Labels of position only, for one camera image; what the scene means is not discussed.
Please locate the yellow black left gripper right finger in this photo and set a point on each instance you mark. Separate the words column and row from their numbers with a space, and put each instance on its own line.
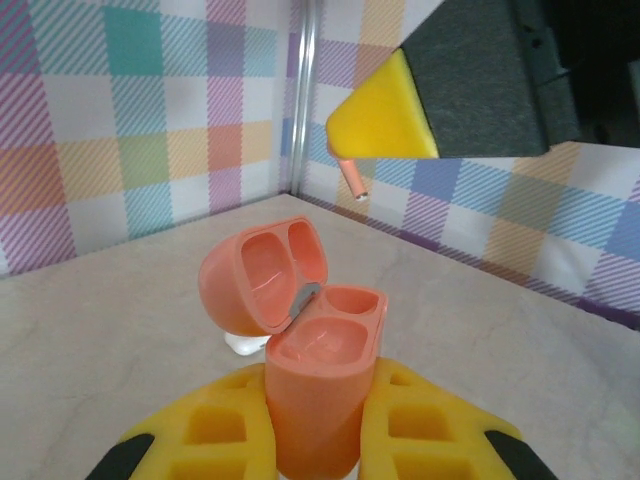
column 450, row 440

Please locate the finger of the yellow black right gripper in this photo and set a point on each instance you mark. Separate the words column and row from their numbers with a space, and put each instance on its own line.
column 380, row 115

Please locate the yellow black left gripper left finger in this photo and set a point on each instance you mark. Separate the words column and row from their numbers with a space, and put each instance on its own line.
column 175, row 430

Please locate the pink earbud charging case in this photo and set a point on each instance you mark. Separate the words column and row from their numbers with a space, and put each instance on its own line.
column 315, row 410

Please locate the aluminium frame post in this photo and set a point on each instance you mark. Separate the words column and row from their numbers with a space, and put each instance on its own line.
column 305, row 100

